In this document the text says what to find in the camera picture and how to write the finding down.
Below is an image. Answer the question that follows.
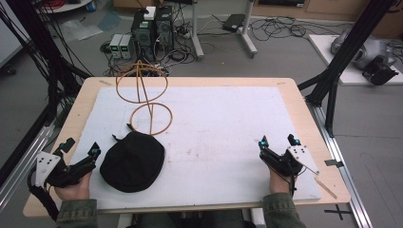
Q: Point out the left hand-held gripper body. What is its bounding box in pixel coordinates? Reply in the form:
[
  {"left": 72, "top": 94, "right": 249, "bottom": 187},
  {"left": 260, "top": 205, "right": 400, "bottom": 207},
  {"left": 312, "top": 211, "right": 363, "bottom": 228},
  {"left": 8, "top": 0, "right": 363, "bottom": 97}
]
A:
[{"left": 33, "top": 150, "right": 97, "bottom": 188}]

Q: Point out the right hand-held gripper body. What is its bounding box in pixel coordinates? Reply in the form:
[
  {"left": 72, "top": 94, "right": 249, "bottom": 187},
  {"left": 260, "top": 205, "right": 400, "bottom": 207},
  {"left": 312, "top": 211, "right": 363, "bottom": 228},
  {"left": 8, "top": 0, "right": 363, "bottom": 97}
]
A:
[{"left": 259, "top": 144, "right": 320, "bottom": 178}]

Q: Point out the black cap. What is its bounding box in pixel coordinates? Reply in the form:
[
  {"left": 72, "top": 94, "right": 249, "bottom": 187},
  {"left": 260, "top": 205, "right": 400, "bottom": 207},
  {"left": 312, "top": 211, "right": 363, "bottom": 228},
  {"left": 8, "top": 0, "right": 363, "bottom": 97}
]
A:
[{"left": 99, "top": 123, "right": 166, "bottom": 194}]

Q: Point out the person's right hand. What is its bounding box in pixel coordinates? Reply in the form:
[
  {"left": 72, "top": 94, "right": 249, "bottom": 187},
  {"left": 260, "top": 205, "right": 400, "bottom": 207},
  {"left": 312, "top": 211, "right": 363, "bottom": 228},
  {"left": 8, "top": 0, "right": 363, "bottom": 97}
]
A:
[{"left": 269, "top": 167, "right": 297, "bottom": 195}]

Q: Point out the person's left hand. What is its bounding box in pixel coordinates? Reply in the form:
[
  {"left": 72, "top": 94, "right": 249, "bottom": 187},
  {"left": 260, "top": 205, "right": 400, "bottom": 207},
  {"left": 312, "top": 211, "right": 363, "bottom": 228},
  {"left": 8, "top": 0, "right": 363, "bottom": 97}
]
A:
[{"left": 53, "top": 170, "right": 93, "bottom": 201}]

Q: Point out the white foam mat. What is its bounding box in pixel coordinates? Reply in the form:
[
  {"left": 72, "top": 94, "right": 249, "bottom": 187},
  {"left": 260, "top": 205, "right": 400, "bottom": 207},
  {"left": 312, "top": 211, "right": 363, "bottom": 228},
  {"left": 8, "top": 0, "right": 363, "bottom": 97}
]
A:
[{"left": 69, "top": 85, "right": 322, "bottom": 211}]

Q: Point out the black tape piece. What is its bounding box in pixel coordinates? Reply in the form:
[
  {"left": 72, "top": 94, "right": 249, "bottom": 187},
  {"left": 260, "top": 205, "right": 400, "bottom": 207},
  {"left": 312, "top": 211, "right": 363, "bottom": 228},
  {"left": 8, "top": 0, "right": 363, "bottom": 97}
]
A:
[{"left": 323, "top": 159, "right": 345, "bottom": 169}]

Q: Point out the white floor board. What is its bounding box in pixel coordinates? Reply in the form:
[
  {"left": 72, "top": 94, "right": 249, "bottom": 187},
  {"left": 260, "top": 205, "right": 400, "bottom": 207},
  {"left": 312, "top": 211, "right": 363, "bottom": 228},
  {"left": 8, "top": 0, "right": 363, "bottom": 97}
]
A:
[{"left": 308, "top": 33, "right": 403, "bottom": 86}]

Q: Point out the grey power supply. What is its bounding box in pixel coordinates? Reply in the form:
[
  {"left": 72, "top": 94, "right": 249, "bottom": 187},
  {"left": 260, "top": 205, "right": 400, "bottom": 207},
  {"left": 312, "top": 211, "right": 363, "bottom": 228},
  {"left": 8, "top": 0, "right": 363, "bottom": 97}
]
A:
[
  {"left": 120, "top": 34, "right": 134, "bottom": 60},
  {"left": 108, "top": 33, "right": 124, "bottom": 60}
]

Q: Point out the black device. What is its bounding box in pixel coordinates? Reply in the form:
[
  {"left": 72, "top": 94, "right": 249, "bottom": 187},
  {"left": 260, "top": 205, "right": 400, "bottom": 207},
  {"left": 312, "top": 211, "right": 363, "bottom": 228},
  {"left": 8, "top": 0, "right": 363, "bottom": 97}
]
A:
[{"left": 361, "top": 56, "right": 400, "bottom": 86}]

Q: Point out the white metal desk leg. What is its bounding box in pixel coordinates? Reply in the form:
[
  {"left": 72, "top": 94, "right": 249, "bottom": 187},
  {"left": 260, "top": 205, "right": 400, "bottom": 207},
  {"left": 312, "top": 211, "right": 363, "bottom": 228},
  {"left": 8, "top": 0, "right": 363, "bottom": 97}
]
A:
[
  {"left": 189, "top": 0, "right": 205, "bottom": 62},
  {"left": 238, "top": 0, "right": 259, "bottom": 59}
]

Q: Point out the grey rounded shell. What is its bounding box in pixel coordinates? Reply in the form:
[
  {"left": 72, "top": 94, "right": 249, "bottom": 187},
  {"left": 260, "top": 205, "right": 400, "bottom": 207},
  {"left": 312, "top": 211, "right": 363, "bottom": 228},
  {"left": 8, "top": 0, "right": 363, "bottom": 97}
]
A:
[{"left": 330, "top": 28, "right": 397, "bottom": 71}]

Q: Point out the clear plastic sheet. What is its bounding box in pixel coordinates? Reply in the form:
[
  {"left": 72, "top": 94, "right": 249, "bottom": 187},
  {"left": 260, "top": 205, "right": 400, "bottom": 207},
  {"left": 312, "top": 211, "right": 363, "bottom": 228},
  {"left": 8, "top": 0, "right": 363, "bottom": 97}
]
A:
[{"left": 58, "top": 18, "right": 105, "bottom": 43}]

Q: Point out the white cabinet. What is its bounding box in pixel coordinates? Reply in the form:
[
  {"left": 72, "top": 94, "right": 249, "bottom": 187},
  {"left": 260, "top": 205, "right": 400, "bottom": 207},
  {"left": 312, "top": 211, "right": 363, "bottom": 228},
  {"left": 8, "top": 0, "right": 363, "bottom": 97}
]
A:
[{"left": 0, "top": 0, "right": 26, "bottom": 69}]

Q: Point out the black computer tower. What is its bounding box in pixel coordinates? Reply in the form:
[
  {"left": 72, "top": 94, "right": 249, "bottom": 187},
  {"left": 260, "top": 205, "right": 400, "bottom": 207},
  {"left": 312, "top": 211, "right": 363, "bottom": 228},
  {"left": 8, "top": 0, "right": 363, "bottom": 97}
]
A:
[
  {"left": 154, "top": 5, "right": 175, "bottom": 54},
  {"left": 130, "top": 9, "right": 157, "bottom": 63}
]

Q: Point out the flat black box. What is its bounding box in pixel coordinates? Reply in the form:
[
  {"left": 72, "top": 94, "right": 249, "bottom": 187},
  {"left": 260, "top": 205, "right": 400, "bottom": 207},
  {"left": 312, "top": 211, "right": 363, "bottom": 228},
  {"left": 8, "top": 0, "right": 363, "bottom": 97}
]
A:
[{"left": 221, "top": 12, "right": 247, "bottom": 33}]

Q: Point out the white round table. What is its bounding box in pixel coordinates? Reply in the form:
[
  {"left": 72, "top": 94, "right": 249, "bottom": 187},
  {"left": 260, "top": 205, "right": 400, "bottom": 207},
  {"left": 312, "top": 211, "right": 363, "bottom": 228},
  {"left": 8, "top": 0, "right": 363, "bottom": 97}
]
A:
[{"left": 33, "top": 0, "right": 93, "bottom": 14}]

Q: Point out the white box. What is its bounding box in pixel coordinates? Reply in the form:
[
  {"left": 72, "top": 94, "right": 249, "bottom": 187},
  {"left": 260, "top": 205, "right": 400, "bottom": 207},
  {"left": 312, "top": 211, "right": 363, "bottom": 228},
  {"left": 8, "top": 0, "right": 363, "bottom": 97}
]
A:
[{"left": 144, "top": 6, "right": 157, "bottom": 21}]

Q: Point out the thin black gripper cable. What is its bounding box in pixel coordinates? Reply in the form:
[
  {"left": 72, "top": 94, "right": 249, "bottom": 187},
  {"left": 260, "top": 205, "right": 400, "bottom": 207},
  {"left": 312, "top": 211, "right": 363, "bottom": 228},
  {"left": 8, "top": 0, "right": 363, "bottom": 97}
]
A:
[{"left": 283, "top": 158, "right": 298, "bottom": 198}]

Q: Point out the aluminium rail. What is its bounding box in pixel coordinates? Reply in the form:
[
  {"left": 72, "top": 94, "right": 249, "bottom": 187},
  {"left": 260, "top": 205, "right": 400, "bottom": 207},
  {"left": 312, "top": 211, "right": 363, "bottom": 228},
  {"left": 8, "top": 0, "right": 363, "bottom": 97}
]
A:
[
  {"left": 0, "top": 119, "right": 59, "bottom": 211},
  {"left": 305, "top": 97, "right": 375, "bottom": 228}
]

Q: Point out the thick black braided cable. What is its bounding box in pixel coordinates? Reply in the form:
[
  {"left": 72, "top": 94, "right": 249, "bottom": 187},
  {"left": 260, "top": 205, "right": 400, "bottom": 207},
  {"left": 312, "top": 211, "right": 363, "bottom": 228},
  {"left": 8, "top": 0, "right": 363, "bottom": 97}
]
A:
[{"left": 27, "top": 166, "right": 62, "bottom": 222}]

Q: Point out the black frame stand with cables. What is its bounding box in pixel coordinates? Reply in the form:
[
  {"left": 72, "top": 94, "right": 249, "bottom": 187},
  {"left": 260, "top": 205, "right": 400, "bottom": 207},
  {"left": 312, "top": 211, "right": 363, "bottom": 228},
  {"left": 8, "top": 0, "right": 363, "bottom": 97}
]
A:
[{"left": 0, "top": 0, "right": 93, "bottom": 188}]

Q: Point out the black metal frame stand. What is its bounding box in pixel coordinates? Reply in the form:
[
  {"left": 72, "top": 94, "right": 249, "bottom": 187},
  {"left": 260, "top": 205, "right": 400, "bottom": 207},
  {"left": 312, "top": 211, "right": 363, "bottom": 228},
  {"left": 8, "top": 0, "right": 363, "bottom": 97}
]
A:
[{"left": 297, "top": 0, "right": 397, "bottom": 138}]

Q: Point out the tangle of black floor cables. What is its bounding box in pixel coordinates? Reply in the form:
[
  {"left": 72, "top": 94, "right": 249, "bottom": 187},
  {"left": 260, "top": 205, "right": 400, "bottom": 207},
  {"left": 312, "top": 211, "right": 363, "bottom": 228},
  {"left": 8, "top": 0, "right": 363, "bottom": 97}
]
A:
[{"left": 249, "top": 14, "right": 337, "bottom": 43}]

